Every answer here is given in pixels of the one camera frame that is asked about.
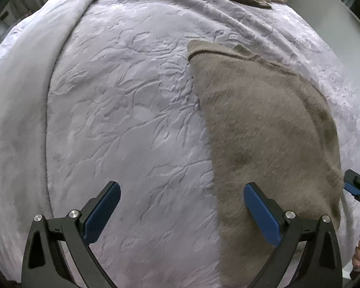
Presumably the olive knit sweater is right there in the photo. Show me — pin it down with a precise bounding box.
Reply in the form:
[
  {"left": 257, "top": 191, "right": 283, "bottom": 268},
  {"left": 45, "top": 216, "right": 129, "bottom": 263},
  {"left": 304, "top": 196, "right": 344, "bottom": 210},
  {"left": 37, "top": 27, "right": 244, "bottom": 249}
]
[{"left": 187, "top": 40, "right": 343, "bottom": 287}]

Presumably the lavender embossed bedspread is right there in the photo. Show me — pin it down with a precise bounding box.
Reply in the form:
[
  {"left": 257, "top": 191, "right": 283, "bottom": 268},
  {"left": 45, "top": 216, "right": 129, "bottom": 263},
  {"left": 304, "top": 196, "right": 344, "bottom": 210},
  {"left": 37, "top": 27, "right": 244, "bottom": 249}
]
[{"left": 0, "top": 0, "right": 360, "bottom": 288}]

